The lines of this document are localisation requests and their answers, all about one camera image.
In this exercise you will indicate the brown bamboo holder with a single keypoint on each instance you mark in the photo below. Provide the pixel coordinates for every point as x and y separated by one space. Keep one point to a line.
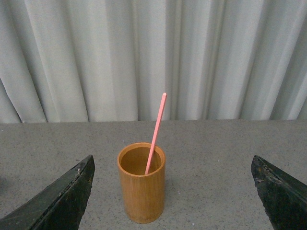
143 194

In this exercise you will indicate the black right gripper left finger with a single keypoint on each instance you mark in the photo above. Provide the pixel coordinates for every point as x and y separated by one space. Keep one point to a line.
60 206

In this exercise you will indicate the grey pleated curtain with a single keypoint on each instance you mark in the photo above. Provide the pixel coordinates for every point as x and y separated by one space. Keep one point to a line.
111 60

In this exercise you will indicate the pink chopstick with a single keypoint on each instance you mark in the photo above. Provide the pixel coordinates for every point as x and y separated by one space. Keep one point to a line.
156 130

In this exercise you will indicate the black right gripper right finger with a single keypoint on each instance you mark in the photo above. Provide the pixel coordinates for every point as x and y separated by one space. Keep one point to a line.
283 196

